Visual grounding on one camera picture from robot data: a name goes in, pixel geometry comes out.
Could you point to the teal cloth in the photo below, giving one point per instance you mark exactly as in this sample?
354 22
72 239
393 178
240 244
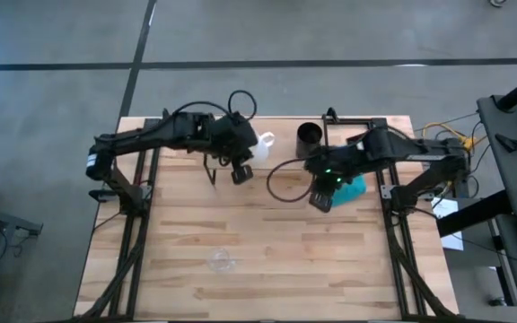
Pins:
353 190

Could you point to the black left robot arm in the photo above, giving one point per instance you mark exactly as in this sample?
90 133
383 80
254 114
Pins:
151 134

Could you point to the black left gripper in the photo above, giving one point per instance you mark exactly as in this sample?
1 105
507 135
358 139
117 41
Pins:
233 137

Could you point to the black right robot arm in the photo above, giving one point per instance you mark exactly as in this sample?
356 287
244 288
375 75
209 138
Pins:
402 150

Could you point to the white paper sheet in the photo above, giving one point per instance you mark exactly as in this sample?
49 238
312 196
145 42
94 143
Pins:
447 211

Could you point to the white ceramic mug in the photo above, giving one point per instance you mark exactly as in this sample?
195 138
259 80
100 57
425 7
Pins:
260 150

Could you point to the black cup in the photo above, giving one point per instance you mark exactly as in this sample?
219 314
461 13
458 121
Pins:
309 134

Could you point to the black horizontal beam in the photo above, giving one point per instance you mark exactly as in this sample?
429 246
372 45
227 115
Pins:
474 215

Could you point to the black metal support frame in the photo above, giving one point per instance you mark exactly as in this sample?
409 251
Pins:
404 260
126 269

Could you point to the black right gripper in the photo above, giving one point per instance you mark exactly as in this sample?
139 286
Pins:
330 172

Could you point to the grey side desk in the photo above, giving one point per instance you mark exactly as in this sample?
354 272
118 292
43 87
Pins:
510 179

